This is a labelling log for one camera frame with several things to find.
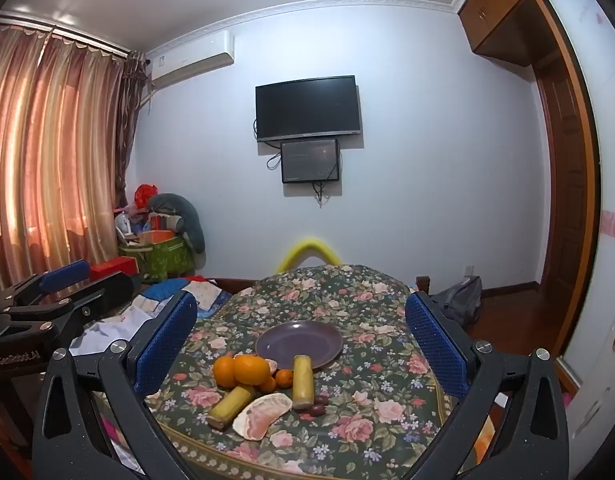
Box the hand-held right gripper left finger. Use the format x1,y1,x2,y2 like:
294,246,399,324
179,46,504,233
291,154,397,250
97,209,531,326
32,290,198,480

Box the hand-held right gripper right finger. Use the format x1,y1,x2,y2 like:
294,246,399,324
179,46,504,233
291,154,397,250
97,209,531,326
405,290,571,480

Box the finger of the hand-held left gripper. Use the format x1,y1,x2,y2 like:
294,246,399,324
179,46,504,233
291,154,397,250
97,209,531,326
0,272,136,331
0,259,92,311

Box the large orange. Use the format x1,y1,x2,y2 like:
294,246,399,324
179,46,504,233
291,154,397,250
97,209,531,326
213,355,239,389
233,354,272,387

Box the yellow sugarcane piece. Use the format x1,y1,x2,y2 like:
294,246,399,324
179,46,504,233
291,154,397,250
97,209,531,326
208,385,258,430

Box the purple plate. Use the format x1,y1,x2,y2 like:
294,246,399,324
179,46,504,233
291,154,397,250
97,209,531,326
256,321,343,372

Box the banana half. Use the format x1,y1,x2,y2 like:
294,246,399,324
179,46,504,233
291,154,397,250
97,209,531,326
292,354,315,410

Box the red flat box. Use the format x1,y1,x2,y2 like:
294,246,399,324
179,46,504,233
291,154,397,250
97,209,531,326
90,256,139,281

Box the white cloth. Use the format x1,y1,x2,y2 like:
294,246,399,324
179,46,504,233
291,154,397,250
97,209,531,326
69,305,161,357

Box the grey backpack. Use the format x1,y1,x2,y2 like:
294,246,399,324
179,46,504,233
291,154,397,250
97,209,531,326
430,276,483,329

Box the blue patchwork quilt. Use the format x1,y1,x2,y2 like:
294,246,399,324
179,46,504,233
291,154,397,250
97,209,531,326
136,275,238,322

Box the orange box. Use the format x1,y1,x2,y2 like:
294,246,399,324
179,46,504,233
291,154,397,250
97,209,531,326
136,230,176,247

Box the red bag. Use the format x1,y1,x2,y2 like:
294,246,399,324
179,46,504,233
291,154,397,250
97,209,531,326
134,184,159,209

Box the orange striped curtain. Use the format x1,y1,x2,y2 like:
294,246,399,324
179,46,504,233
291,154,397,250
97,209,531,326
0,22,131,306

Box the green floral tablecloth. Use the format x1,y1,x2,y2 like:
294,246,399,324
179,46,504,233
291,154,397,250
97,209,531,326
146,263,491,480

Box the yellow foam arch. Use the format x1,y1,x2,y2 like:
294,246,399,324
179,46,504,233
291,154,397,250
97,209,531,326
277,238,343,276

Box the brown patterned curtain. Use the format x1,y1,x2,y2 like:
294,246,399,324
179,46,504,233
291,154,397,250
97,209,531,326
114,51,149,211

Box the wooden door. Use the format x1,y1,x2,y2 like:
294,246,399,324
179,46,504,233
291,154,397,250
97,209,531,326
530,0,604,397

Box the white air conditioner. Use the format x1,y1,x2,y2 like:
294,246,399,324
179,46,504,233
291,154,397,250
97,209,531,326
146,30,236,92

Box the frosted sliding wardrobe door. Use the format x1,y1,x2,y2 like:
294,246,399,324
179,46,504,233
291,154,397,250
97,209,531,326
537,0,615,461

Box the wooden overhead cabinet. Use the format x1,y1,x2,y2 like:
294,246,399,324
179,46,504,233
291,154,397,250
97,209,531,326
457,0,564,69

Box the black monitor cable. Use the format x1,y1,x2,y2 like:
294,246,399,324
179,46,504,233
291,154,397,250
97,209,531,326
311,181,334,207

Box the small black wall monitor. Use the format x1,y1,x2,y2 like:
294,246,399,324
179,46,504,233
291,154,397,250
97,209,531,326
280,137,341,184

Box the black wall television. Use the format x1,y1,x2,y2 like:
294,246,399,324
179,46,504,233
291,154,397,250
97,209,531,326
255,75,363,143

